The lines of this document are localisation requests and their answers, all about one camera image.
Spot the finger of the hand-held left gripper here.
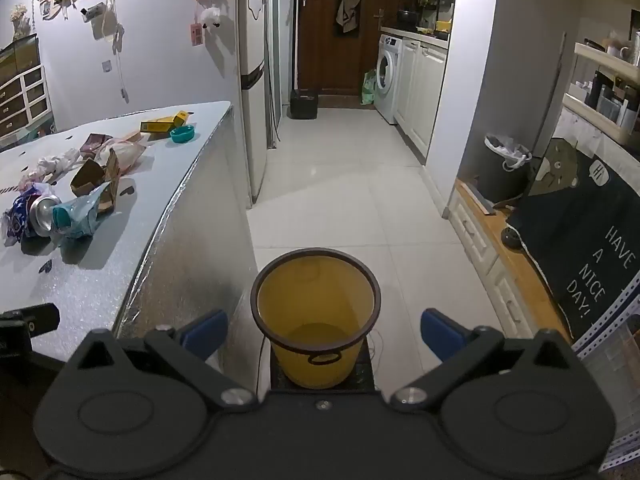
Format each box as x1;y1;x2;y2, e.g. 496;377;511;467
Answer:
0;304;61;357

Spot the dried flower bunch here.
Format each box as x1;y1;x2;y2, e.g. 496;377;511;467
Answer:
10;4;31;39

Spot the brown cardboard box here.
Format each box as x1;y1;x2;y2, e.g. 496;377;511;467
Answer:
70;149;124;213

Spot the glass tank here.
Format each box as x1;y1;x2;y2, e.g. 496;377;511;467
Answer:
0;35;41;79

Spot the grey trash can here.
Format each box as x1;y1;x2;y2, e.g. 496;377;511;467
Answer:
477;132;534;204

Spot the hanging apron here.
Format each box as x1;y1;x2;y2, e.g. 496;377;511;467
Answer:
335;0;362;37

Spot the white refrigerator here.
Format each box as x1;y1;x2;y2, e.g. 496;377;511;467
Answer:
235;0;282;207

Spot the perforated metal rack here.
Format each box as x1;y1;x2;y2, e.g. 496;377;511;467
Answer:
570;270;640;472

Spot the silver drink can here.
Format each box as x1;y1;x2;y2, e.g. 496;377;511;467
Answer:
27;195;63;237

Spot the yellow cardboard box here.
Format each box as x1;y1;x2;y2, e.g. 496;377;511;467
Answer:
140;111;194;134

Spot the white drawer chest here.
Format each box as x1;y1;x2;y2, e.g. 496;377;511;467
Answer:
0;65;54;137

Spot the green bag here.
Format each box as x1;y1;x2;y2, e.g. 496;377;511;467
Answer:
361;69;379;106

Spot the white low cabinet wooden top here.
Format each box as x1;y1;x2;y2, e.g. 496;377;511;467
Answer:
446;177;574;342

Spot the blue purple wrapper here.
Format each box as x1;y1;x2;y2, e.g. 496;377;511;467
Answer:
2;185;51;247

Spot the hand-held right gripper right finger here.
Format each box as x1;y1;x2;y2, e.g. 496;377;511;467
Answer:
390;309;583;411

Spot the white plastic bag red print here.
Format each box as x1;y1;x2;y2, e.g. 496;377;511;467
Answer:
97;137;147;176

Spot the maroon snack packet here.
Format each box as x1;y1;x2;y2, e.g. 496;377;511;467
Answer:
80;133;114;157

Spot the teal plastic pouch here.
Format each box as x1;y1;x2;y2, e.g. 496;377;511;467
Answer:
51;182;117;249

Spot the crumpled white pink wrapper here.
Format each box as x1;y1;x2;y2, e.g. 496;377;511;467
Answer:
19;149;82;193

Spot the dark wooden door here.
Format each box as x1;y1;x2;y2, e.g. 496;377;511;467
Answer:
295;0;387;97

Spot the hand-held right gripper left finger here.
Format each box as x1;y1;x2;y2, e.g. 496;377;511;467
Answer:
65;309;259;411

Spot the white washing machine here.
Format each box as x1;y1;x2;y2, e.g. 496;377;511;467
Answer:
374;34;404;125

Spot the cream storage shelf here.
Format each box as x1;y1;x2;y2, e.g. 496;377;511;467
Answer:
561;34;640;147

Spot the yellow plastic bucket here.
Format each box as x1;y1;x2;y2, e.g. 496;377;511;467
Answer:
250;247;381;390

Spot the white kitchen cabinet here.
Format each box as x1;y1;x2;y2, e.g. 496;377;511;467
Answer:
394;30;452;162

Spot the black printed cloth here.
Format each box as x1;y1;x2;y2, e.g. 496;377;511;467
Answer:
505;137;640;342

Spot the black floor bin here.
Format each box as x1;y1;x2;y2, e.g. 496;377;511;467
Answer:
290;89;320;120

